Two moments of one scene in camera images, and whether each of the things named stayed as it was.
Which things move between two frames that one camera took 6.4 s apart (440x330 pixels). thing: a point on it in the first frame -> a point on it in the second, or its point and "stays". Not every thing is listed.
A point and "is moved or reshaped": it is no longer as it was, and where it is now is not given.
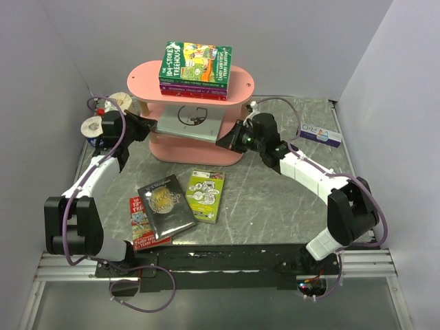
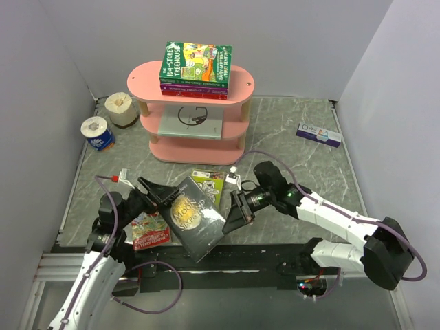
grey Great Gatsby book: [201, 122] stays
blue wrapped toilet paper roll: [91, 128] stays
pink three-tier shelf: [144, 82] stays
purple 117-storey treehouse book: [174, 87] stays
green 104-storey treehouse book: [196, 64] stays
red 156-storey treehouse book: [194, 95] stays
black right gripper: [232, 139] -> [236, 217]
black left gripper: [146, 125] -> [160, 192]
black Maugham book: [166, 207] is moved or reshaped
